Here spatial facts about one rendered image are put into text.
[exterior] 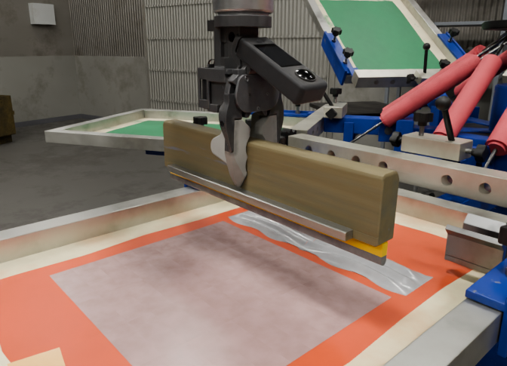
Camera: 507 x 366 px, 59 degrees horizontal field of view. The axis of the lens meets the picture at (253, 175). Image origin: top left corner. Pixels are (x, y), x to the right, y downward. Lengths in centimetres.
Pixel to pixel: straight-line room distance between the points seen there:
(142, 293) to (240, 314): 13
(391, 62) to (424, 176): 123
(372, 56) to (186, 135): 151
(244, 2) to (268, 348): 38
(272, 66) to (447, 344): 33
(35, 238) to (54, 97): 778
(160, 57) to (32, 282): 643
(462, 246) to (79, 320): 48
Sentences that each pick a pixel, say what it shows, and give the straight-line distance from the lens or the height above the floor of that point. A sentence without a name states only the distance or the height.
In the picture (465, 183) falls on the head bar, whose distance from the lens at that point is 89.
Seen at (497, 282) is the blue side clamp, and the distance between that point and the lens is 58.
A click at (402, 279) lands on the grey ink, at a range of 64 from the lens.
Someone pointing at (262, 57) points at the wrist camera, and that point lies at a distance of 53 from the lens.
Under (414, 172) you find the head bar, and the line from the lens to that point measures 93.
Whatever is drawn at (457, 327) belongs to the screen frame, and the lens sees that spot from 51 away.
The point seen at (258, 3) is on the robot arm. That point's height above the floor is 130.
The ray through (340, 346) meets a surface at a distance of 51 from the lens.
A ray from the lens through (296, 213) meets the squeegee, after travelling 51.
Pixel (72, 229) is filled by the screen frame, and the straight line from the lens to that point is 77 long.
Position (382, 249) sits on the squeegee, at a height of 106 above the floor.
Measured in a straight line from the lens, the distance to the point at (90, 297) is 61.
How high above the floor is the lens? 126
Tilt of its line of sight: 16 degrees down
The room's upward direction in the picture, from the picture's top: straight up
